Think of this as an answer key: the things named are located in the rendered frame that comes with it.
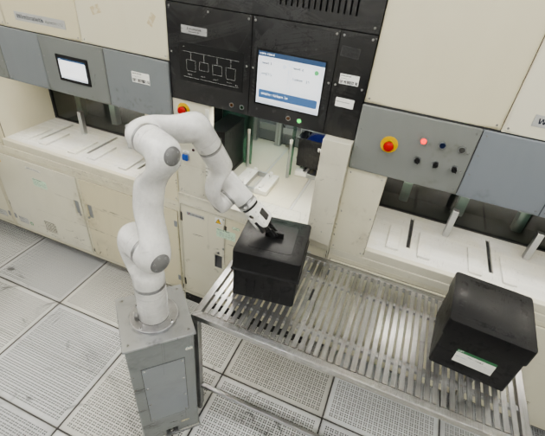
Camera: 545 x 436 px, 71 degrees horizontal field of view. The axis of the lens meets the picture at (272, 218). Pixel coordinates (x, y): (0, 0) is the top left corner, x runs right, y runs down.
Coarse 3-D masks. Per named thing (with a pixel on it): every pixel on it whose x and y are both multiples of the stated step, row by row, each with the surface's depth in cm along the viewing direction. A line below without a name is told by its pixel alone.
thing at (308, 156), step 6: (306, 132) 235; (312, 132) 239; (318, 132) 226; (300, 138) 223; (306, 138) 236; (300, 144) 225; (306, 144) 224; (312, 144) 222; (318, 144) 221; (300, 150) 227; (306, 150) 225; (312, 150) 224; (318, 150) 222; (300, 156) 229; (306, 156) 228; (312, 156) 226; (318, 156) 225; (300, 162) 231; (306, 162) 230; (312, 162) 228; (306, 168) 238; (312, 168) 230
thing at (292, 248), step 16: (288, 224) 172; (304, 224) 173; (240, 240) 159; (256, 240) 160; (272, 240) 161; (288, 240) 162; (304, 240) 163; (240, 256) 155; (256, 256) 153; (272, 256) 153; (288, 256) 154; (304, 256) 160; (256, 272) 158; (272, 272) 156; (288, 272) 154
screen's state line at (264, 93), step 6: (264, 90) 160; (264, 96) 162; (270, 96) 161; (276, 96) 160; (282, 96) 159; (288, 96) 158; (294, 96) 157; (288, 102) 159; (294, 102) 158; (300, 102) 157; (306, 102) 156; (312, 102) 155; (312, 108) 156
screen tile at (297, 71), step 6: (294, 66) 150; (300, 66) 149; (294, 72) 151; (300, 72) 150; (306, 72) 150; (312, 72) 149; (306, 78) 151; (312, 78) 150; (318, 78) 149; (294, 84) 154; (300, 84) 153; (312, 84) 151; (318, 84) 150; (294, 90) 155; (300, 90) 154; (306, 90) 153; (312, 90) 152; (312, 96) 154
